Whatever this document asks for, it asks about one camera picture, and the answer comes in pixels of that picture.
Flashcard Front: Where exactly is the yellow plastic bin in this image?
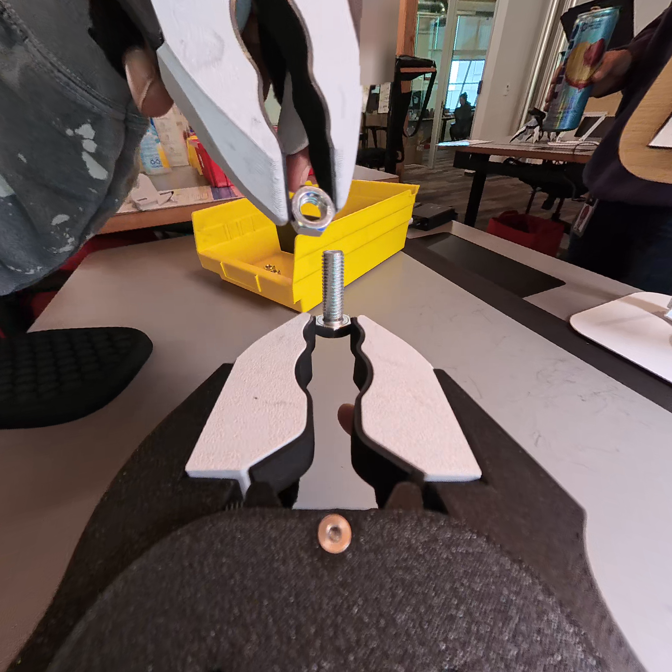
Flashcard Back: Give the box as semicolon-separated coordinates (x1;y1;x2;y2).
191;180;421;312

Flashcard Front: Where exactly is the flat black box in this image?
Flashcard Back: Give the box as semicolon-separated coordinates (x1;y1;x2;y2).
412;204;456;231

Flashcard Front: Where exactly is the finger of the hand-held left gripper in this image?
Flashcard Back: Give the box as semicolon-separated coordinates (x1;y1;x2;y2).
151;0;292;226
251;0;364;213

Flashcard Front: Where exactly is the red plastic bin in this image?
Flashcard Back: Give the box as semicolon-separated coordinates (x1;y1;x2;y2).
186;134;233;190

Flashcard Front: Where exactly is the blue white wipes pack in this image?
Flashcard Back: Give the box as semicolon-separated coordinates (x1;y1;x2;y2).
139;118;172;175

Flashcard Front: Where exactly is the colourful drink can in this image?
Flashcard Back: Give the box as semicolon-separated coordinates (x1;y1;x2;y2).
542;5;621;132

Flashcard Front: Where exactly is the silver hex nut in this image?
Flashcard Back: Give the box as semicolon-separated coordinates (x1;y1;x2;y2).
290;184;337;236

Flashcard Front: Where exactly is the black mesh chair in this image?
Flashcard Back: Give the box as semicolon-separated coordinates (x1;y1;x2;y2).
0;327;154;430

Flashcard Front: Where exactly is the person's left hand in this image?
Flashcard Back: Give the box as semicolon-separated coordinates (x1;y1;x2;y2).
123;44;316;197

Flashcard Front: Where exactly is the white id badge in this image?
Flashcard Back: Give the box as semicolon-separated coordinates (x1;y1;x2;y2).
572;195;597;237

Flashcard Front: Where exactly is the black standing desk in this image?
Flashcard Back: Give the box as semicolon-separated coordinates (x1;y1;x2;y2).
386;54;438;176

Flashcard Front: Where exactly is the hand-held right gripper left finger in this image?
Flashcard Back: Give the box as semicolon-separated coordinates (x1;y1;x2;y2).
185;312;316;495

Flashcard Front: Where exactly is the wooden office desk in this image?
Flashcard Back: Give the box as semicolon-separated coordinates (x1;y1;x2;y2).
453;138;599;226

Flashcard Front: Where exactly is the silver bolt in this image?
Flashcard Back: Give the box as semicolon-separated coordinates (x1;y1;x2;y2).
315;250;354;337

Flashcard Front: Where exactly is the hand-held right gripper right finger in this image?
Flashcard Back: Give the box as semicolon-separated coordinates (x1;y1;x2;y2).
349;315;483;497

